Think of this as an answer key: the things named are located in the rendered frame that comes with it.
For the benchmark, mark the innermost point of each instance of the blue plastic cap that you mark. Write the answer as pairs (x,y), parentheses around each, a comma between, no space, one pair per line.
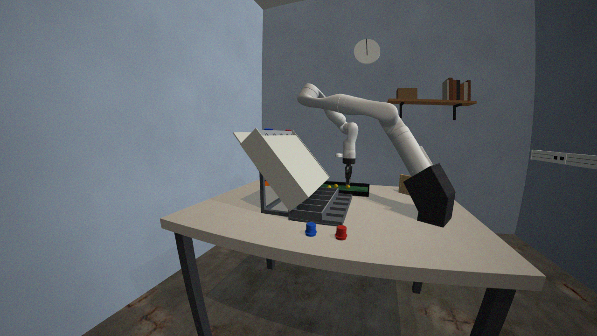
(310,229)

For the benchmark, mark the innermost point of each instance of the open wooden crate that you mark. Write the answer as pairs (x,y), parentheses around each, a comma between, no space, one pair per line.
(402,188)

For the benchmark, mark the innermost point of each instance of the red plug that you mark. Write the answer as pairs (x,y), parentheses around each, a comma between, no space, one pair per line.
(341,232)

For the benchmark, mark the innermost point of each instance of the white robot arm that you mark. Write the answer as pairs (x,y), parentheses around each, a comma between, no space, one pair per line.
(414,156)

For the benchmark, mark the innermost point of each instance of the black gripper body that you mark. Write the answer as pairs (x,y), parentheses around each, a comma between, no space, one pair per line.
(348,162)

